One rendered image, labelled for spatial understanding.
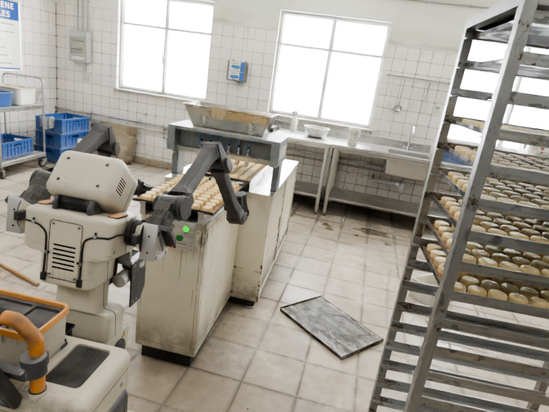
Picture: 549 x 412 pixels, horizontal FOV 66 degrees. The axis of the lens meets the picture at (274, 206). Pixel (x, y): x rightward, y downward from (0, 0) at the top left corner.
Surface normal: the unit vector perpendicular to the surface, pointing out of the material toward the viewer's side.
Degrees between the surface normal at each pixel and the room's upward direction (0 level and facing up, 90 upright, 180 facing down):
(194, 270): 90
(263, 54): 90
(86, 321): 82
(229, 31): 90
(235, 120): 115
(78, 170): 47
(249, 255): 90
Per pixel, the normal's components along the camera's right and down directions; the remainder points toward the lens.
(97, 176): -0.03, -0.44
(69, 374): 0.14, -0.95
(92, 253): -0.15, 0.13
